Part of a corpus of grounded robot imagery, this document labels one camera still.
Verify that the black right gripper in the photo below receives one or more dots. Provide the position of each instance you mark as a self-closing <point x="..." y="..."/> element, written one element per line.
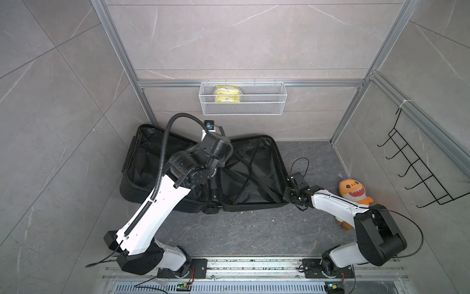
<point x="285" y="194"/>

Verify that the black hard-shell suitcase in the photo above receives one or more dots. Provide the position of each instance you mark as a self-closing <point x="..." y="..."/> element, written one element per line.
<point x="254" y="177"/>

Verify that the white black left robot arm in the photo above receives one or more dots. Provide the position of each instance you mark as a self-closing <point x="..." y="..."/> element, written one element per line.
<point x="136" y="249"/>

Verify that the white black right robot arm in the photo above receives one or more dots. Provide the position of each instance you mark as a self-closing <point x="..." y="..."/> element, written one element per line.
<point x="378" y="237"/>

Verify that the orange shark plush toy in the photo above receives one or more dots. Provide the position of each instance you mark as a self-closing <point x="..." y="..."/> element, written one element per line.
<point x="354" y="191"/>

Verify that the yellow packet in basket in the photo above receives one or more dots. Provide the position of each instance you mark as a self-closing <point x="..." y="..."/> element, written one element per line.
<point x="227" y="94"/>

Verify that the white wire mesh basket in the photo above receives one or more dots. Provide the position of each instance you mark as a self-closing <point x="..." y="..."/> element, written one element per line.
<point x="258" y="98"/>

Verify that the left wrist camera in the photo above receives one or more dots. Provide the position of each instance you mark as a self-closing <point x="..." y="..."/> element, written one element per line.
<point x="209" y="125"/>

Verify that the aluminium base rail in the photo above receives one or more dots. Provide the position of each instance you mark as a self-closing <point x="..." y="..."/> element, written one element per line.
<point x="260" y="275"/>

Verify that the black wire hook rack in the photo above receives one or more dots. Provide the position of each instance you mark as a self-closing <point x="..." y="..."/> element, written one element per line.
<point x="426" y="177"/>

